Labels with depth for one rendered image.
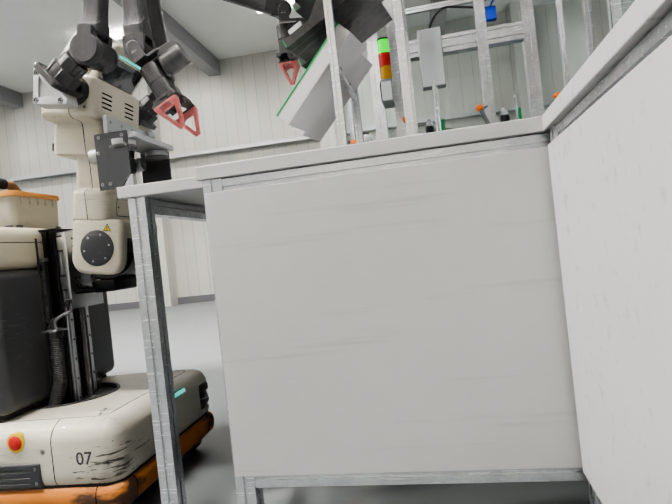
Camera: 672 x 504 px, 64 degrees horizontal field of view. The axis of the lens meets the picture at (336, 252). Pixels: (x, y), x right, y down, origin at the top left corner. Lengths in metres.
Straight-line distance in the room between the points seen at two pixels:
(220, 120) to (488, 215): 8.84
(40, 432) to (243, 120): 8.37
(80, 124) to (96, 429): 0.87
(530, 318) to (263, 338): 0.55
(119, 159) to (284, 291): 0.71
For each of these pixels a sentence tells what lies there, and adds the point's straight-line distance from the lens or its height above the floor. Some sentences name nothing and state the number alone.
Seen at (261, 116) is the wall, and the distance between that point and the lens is 9.59.
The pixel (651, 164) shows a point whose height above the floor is 0.70.
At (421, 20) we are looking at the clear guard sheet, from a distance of 3.43.
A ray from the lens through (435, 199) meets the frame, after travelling 1.12.
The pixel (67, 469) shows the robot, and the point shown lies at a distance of 1.62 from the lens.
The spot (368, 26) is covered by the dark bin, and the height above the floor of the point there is 1.28.
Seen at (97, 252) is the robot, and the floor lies 0.71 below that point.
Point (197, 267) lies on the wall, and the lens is 9.75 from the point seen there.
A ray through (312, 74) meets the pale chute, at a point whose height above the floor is 1.10.
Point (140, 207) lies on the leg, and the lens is 1.44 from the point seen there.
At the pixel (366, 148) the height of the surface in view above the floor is 0.85.
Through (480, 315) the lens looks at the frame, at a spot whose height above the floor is 0.48.
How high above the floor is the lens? 0.64
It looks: level
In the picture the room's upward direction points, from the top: 6 degrees counter-clockwise
